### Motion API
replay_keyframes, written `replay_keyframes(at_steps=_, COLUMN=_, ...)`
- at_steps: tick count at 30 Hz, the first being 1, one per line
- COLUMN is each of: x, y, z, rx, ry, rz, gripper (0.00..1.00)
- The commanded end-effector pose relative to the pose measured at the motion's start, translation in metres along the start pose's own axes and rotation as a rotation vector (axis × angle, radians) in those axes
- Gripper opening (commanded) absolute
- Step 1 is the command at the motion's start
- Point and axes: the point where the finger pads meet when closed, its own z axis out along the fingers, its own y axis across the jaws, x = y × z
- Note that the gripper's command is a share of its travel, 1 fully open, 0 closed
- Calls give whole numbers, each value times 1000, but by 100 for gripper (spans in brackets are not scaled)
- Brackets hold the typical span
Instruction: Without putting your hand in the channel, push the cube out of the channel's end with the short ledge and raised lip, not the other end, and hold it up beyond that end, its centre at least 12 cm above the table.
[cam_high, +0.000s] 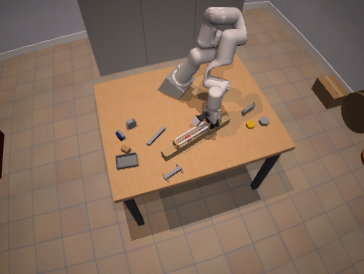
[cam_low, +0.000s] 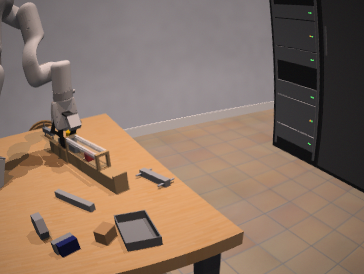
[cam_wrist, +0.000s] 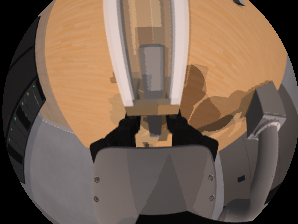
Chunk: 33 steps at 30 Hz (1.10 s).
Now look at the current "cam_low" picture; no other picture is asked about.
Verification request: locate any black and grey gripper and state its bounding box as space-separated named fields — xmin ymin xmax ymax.
xmin=50 ymin=97 xmax=78 ymax=149

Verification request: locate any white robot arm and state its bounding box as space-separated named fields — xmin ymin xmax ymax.
xmin=0 ymin=0 xmax=82 ymax=131

